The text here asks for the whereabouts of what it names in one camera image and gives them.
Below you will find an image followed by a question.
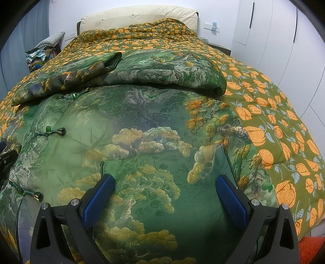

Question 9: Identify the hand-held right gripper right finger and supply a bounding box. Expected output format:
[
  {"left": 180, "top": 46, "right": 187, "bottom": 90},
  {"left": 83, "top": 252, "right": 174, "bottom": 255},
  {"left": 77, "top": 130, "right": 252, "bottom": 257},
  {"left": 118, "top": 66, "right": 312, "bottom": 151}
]
[{"left": 215, "top": 175, "right": 300, "bottom": 264}]

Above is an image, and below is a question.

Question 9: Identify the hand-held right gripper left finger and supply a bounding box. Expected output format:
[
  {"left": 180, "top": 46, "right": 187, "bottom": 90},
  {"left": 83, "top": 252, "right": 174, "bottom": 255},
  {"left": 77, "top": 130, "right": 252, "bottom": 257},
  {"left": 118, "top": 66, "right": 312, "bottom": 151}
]
[{"left": 30, "top": 174, "right": 115, "bottom": 264}]

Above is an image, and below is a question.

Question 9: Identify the green landscape print padded jacket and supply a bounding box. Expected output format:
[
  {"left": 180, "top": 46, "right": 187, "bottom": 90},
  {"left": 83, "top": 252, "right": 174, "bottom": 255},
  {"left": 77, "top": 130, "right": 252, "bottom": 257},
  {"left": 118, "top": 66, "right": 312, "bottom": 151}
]
[{"left": 0, "top": 49, "right": 280, "bottom": 264}]

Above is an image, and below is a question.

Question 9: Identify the pile of mixed clothes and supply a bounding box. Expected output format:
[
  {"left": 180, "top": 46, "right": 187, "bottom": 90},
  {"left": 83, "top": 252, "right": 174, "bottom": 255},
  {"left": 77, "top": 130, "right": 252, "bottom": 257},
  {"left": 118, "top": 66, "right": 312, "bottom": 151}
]
[{"left": 25, "top": 47, "right": 61, "bottom": 73}]

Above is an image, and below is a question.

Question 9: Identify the orange leaf print quilt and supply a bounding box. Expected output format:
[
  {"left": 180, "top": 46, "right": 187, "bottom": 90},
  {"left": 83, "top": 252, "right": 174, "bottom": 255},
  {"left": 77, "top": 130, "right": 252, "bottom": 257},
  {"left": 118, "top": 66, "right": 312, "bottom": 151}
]
[{"left": 0, "top": 18, "right": 321, "bottom": 241}]

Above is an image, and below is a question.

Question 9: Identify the blue curtain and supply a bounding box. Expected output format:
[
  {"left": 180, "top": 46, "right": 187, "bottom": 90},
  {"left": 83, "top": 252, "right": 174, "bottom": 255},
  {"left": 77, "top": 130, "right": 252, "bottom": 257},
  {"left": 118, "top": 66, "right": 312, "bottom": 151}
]
[{"left": 0, "top": 5, "right": 50, "bottom": 94}]

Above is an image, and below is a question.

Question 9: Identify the checked grey pillow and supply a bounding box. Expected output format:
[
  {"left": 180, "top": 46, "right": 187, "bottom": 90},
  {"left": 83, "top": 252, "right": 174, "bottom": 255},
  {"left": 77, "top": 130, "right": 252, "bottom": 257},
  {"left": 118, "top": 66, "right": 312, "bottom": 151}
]
[{"left": 35, "top": 32, "right": 66, "bottom": 49}]

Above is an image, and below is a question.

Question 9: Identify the dark wooden nightstand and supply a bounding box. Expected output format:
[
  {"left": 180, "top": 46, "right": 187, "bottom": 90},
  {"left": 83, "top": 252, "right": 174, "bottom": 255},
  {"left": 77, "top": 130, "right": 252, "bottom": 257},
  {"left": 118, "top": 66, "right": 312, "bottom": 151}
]
[{"left": 200, "top": 38, "right": 231, "bottom": 56}]

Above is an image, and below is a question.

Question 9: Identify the white wardrobe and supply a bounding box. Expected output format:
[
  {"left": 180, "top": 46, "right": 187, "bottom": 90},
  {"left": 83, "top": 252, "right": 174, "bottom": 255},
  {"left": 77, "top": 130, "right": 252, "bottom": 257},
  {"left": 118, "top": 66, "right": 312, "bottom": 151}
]
[{"left": 229, "top": 0, "right": 325, "bottom": 236}]

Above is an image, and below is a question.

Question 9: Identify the cream padded headboard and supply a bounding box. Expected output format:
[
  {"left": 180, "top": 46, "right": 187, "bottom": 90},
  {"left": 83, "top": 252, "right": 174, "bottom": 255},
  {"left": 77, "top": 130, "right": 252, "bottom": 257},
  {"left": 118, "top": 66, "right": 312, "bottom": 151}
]
[{"left": 77, "top": 4, "right": 199, "bottom": 35}]

